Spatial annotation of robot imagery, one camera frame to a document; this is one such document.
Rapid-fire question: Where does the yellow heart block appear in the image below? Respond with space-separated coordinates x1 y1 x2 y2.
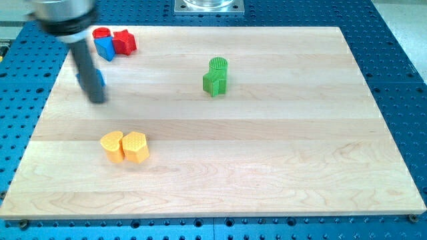
100 131 125 163

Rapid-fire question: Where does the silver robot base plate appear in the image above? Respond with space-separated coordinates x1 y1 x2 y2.
173 0 245 15

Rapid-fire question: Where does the red star block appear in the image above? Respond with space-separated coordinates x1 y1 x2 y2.
112 29 137 55

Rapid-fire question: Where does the green cylinder block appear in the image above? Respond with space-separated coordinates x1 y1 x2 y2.
208 57 228 78

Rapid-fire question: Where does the dark grey stylus end effector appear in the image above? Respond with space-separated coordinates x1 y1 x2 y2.
68 39 106 103

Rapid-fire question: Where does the blue block behind stylus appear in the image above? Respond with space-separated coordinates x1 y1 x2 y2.
75 69 105 90

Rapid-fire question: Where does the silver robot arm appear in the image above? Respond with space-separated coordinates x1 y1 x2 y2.
29 0 106 103

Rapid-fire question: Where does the green star block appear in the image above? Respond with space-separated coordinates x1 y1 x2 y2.
203 73 228 97

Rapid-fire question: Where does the wooden board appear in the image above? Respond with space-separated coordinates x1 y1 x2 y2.
1 27 426 219

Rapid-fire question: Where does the blue triangular block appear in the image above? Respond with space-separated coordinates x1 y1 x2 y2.
93 37 115 61

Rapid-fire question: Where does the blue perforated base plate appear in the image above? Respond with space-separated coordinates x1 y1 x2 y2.
1 0 426 239

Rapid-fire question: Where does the red cylinder block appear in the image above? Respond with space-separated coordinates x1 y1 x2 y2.
92 27 111 39

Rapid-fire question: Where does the yellow hexagon block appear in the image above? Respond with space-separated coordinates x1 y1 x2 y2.
122 132 149 164

